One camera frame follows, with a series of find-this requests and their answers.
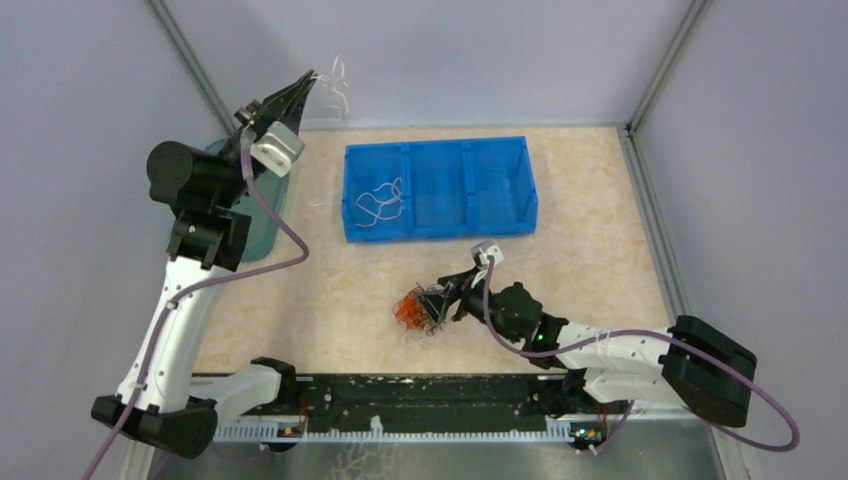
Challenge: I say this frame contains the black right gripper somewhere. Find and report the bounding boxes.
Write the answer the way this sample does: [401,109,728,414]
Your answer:
[415,264,521,344]

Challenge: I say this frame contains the white thin cable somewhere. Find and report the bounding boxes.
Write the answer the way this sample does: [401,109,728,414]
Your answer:
[314,56,351,122]

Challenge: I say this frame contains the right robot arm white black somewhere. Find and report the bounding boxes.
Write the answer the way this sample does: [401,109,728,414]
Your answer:
[411,268,757,428]

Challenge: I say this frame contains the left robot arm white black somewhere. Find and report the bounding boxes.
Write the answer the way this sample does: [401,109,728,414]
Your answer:
[91,70,318,459]

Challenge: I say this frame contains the teal translucent plastic tray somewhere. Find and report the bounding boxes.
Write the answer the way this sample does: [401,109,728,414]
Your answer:
[205,139,289,271]

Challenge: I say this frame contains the blue three-compartment plastic bin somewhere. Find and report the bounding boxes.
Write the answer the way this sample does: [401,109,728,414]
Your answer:
[341,136,539,244]

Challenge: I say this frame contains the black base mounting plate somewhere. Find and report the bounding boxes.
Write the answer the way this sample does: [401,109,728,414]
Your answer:
[291,374,584,435]

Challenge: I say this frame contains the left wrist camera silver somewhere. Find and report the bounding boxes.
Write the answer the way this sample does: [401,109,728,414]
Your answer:
[250,121,305,178]

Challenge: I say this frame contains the white cables in bin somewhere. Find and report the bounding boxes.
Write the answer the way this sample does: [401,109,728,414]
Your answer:
[354,177,405,230]

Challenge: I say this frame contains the white slotted cable duct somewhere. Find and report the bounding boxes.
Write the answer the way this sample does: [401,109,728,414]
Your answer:
[213,419,575,444]

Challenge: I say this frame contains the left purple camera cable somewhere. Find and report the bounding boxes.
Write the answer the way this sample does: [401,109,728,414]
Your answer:
[80,129,311,480]

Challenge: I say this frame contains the purple camera cable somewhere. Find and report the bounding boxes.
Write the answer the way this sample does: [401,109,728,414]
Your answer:
[480,254,802,455]
[80,129,311,480]

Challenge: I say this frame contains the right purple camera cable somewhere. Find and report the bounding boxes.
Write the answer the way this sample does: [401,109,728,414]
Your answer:
[480,254,802,455]

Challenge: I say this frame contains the aluminium frame rail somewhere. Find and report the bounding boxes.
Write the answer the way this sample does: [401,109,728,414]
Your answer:
[617,124,761,479]

